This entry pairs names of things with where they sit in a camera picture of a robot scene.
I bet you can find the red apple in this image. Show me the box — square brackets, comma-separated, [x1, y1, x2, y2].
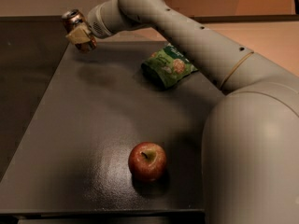
[128, 142, 167, 182]

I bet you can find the orange soda can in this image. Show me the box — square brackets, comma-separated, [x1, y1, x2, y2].
[62, 9, 96, 53]

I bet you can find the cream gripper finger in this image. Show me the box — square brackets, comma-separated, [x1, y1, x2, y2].
[65, 23, 92, 45]

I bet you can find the green snack bag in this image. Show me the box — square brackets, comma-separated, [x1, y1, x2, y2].
[141, 44, 198, 90]

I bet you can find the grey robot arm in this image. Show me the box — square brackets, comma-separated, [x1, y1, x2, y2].
[63, 0, 299, 224]

